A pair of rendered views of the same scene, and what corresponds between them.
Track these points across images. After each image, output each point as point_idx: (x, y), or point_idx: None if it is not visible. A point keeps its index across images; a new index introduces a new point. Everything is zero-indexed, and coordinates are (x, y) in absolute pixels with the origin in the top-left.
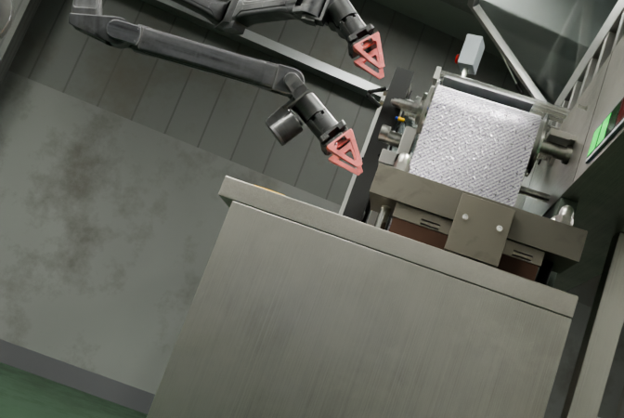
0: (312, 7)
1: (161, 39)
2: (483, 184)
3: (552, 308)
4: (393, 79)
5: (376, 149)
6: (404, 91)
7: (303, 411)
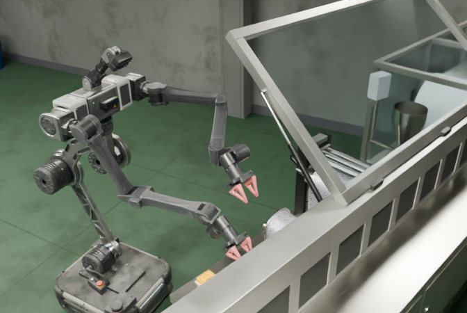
0: (212, 160)
1: (150, 201)
2: None
3: None
4: (298, 151)
5: (299, 193)
6: (305, 160)
7: None
